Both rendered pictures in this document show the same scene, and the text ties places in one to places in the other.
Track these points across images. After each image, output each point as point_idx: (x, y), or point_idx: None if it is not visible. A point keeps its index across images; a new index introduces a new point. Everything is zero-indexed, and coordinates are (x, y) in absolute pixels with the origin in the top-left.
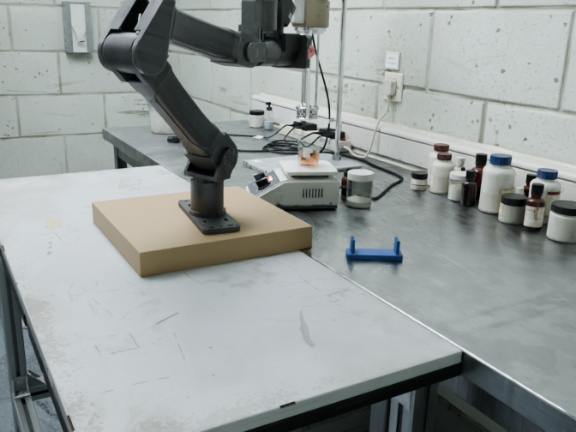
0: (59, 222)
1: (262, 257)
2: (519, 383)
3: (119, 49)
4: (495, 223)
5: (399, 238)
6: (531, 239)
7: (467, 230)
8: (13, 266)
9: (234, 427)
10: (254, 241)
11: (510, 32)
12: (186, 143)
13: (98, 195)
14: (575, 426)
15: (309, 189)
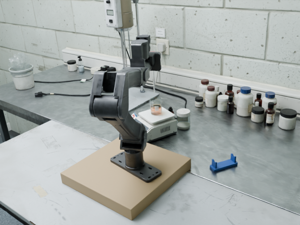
0: (43, 189)
1: (175, 183)
2: None
3: (107, 109)
4: (252, 123)
5: (222, 148)
6: (275, 131)
7: (245, 132)
8: None
9: None
10: (171, 177)
11: (233, 21)
12: (126, 136)
13: (41, 157)
14: None
15: (164, 128)
